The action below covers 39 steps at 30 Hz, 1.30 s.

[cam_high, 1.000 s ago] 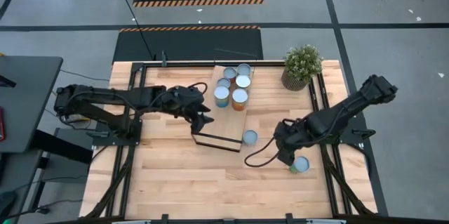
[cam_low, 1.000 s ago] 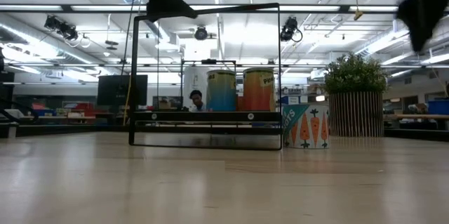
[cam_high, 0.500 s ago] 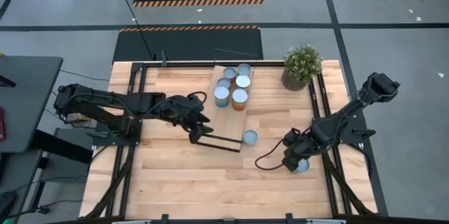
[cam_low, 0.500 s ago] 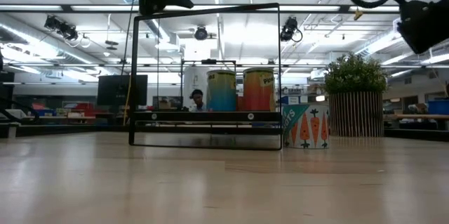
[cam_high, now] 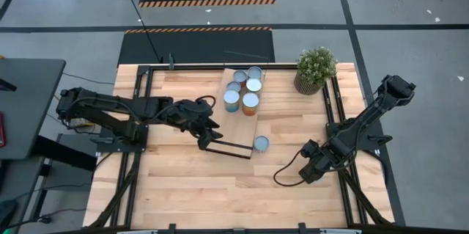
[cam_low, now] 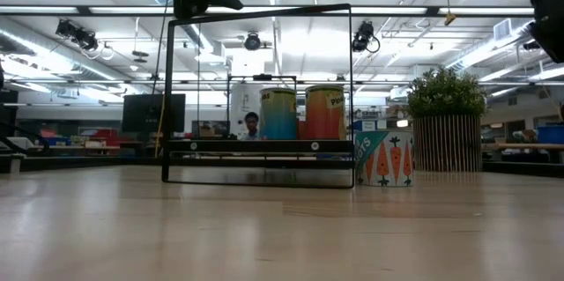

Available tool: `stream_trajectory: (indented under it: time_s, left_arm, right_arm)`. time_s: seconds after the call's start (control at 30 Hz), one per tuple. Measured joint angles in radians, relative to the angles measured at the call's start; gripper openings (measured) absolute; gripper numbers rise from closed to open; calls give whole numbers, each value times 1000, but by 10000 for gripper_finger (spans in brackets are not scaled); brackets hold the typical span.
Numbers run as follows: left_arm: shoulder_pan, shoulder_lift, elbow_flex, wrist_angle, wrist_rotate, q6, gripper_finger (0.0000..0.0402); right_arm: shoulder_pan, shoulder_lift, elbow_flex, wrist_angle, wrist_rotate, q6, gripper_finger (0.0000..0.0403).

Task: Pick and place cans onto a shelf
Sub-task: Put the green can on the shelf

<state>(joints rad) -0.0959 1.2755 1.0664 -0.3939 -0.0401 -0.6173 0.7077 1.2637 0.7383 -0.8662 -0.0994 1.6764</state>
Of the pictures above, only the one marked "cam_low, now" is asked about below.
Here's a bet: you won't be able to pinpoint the black monitor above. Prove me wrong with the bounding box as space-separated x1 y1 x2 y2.
122 92 187 134

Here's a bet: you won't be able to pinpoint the red crates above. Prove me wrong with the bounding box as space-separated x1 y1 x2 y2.
78 127 119 148

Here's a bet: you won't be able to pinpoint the black hanging camera with cable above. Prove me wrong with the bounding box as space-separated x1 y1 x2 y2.
351 19 381 54

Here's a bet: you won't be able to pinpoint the wooden shelf black metal frame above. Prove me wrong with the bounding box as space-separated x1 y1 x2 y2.
160 3 356 189

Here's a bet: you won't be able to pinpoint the green plant in slatted pot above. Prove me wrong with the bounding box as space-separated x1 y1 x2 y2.
404 64 489 173

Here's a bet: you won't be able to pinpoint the cherries can blue label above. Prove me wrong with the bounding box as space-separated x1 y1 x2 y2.
258 87 299 141

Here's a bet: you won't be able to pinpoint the pineapple can orange label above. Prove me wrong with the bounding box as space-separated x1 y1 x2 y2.
304 85 347 141

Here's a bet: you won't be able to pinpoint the black ceiling spotlights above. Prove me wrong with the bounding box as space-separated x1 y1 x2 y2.
55 18 100 52

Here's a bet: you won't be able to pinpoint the blue bin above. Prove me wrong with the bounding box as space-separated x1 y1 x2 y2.
536 124 564 145

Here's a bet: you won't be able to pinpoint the round black ceiling camera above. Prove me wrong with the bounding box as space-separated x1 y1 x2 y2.
243 32 263 52

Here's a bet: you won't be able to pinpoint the person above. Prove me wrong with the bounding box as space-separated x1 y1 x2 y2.
240 111 265 141

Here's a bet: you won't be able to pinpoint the carrots can white teal label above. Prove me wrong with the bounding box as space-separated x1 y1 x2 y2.
354 129 415 188

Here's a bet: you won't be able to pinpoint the white pillar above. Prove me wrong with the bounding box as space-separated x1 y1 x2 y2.
228 81 262 140

